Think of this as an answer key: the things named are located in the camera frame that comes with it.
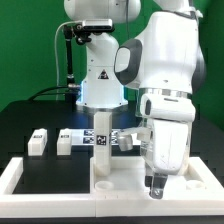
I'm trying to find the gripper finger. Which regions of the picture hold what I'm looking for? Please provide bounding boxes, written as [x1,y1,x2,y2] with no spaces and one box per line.
[149,173,168,199]
[145,168,153,187]

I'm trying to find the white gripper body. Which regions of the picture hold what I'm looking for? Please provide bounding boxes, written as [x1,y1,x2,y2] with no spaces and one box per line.
[139,117,193,176]

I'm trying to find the white desk tabletop tray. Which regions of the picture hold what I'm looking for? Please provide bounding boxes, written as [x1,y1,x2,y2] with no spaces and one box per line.
[90,156,224,201]

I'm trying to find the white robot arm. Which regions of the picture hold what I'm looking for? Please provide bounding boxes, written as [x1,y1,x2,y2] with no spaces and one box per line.
[64,0,204,199]

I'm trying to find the white U-shaped fence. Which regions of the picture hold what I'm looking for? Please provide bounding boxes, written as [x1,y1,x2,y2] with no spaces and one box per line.
[0,157,224,218]

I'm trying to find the white marker base plate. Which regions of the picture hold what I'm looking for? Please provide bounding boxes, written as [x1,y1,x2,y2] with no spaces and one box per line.
[71,129,119,146]

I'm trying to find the black cables on table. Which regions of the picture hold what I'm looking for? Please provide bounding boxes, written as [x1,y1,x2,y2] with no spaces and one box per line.
[27,85,70,102]

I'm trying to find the silver camera on mount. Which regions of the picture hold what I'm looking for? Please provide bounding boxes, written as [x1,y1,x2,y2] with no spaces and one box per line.
[82,19,113,32]

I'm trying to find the grey camera cable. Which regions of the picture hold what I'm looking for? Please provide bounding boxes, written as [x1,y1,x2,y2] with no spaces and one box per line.
[54,20,84,88]

